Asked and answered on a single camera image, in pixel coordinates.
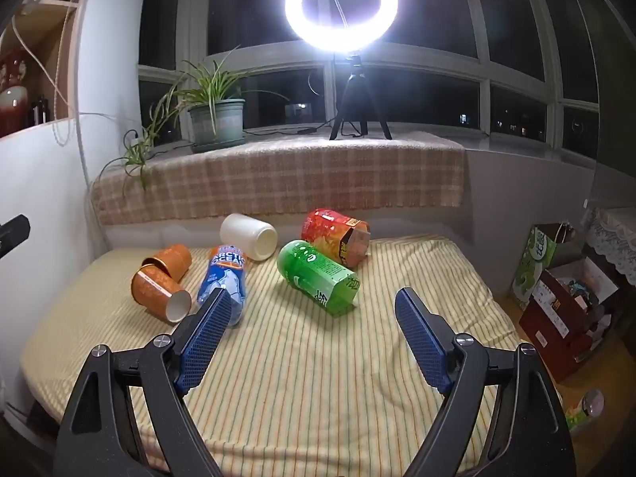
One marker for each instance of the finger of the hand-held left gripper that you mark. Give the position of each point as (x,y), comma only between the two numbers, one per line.
(15,231)

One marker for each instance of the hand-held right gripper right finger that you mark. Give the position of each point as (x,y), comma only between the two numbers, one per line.
(422,338)

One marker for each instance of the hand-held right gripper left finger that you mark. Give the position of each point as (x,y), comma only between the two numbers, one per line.
(203,343)

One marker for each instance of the orange paper cup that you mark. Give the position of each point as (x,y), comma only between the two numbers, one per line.
(151,290)
(171,258)

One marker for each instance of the white cup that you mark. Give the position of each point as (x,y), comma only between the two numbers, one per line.
(243,233)

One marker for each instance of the blue drink bottle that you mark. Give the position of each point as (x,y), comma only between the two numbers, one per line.
(223,273)

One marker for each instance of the striped yellow bed sheet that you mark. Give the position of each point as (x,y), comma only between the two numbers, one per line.
(308,372)

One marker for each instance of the red ceramic vase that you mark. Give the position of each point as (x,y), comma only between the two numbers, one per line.
(12,104)

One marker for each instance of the dark red cardboard box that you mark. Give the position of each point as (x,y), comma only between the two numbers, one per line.
(551,333)

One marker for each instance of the green paper bag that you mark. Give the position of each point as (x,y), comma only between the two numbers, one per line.
(534,268)

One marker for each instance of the wooden shelf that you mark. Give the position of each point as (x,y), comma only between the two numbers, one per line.
(67,59)

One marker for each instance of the green plastic bottle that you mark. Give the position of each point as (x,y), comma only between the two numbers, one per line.
(589,407)

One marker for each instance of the plaid cloth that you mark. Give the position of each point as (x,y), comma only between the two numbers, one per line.
(298,179)

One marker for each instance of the green plant saucer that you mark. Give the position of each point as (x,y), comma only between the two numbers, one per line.
(218,146)

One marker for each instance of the white lace cloth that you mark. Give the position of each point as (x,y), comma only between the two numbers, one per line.
(613,238)

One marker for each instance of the potted spider plant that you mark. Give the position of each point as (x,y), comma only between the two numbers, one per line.
(216,119)

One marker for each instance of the black tripod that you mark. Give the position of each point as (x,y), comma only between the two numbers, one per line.
(356,79)

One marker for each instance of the white framed window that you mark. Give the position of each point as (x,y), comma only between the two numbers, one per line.
(432,62)

